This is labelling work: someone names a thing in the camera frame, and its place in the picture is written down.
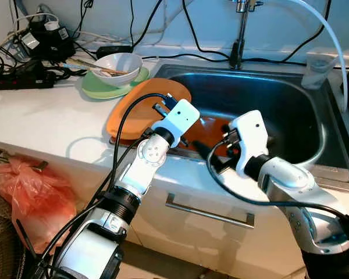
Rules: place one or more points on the stainless steel kitchen sink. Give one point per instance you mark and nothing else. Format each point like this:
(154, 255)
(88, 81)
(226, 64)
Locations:
(279, 99)

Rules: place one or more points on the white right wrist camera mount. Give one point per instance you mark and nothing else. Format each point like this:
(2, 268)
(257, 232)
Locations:
(250, 136)

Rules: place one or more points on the black power strip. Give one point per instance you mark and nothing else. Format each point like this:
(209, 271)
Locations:
(20, 81)

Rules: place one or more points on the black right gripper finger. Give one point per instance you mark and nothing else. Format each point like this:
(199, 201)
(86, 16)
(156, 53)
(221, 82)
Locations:
(202, 149)

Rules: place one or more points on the black labelled power brick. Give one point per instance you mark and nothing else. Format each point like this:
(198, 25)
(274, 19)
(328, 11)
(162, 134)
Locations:
(43, 40)

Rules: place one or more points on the chrome sink faucet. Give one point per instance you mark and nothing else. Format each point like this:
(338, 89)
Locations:
(239, 35)

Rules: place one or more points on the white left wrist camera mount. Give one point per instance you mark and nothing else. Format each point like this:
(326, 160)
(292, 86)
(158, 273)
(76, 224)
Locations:
(177, 119)

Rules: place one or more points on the white sink counter cabinet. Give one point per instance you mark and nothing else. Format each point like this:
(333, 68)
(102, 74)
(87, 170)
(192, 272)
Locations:
(209, 250)

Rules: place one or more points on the orange plastic bag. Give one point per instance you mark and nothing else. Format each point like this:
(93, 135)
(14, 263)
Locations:
(32, 197)

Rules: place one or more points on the light green plate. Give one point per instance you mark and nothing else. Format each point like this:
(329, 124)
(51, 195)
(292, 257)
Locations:
(102, 90)

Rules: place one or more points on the wooden chopstick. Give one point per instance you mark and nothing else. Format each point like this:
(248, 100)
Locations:
(107, 68)
(90, 63)

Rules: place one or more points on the orange plastic bowl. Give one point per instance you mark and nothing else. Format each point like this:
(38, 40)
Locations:
(212, 125)

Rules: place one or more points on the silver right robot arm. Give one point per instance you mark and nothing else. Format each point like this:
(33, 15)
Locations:
(291, 180)

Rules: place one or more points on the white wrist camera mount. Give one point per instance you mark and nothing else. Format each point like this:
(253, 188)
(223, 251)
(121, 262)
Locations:
(177, 119)
(250, 136)

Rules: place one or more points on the small flat black adapter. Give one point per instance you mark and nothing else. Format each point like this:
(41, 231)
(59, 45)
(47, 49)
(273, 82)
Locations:
(113, 50)

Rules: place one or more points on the white ceramic bowl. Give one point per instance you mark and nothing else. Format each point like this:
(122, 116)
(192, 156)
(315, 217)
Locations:
(116, 78)

